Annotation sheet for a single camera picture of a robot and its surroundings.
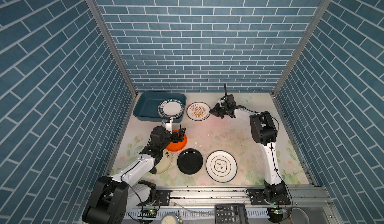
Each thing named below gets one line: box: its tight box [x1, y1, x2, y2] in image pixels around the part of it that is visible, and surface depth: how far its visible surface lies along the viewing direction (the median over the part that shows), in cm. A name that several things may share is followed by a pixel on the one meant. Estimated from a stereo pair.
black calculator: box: [214, 203, 249, 224], surface depth 69 cm
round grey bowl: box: [290, 206, 311, 224], surface depth 70 cm
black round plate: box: [177, 148, 204, 175], surface depth 86 cm
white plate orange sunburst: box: [186, 101, 211, 121], surface depth 111 cm
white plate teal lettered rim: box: [158, 98, 185, 119], surface depth 110 cm
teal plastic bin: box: [133, 91, 187, 123], surface depth 113 cm
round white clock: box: [161, 213, 181, 224], surface depth 66 cm
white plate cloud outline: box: [205, 150, 238, 183], surface depth 85 cm
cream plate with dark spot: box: [155, 148, 174, 174], surface depth 85 cm
